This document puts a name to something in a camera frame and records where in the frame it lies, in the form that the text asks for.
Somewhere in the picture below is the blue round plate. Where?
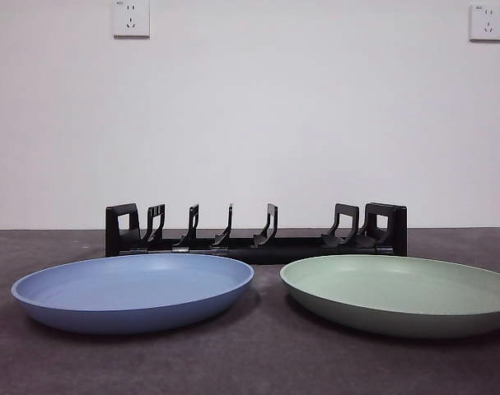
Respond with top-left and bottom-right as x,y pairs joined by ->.
10,253 -> 255,335

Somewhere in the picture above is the green round plate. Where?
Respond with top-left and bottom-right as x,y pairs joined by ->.
279,253 -> 500,340

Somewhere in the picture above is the black plate rack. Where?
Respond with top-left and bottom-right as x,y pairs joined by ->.
104,202 -> 408,265

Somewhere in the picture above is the white wall socket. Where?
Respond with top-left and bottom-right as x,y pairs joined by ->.
469,2 -> 500,43
112,0 -> 151,40

